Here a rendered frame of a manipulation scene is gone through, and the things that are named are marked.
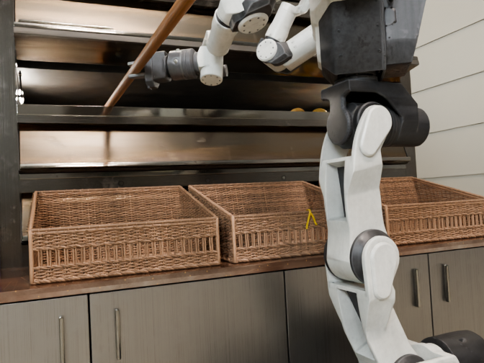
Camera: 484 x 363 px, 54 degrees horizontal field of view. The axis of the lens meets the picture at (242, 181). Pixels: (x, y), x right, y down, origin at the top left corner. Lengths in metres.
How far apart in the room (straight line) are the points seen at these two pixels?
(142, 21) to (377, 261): 1.37
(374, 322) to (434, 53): 4.15
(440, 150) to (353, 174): 3.86
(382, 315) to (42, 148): 1.33
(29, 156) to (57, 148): 0.11
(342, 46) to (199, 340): 0.92
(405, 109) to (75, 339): 1.09
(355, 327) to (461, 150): 3.64
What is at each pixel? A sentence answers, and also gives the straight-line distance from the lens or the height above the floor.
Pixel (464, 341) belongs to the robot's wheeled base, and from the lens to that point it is 1.57.
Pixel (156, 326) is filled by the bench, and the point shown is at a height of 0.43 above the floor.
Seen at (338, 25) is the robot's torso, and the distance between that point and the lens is 1.28.
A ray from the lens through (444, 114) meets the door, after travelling 5.03.
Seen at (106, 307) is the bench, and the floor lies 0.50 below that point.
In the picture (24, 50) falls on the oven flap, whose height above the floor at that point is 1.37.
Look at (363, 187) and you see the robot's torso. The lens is 1.26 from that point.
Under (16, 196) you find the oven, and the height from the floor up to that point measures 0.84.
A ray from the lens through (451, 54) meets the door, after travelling 5.05.
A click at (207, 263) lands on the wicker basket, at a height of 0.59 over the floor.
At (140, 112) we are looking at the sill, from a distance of 1.98.
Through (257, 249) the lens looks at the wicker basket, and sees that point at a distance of 1.56.
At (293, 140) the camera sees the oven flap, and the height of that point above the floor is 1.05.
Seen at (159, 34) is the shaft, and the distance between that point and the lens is 1.17.
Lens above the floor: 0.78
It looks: 2 degrees up
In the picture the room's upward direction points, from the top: 3 degrees counter-clockwise
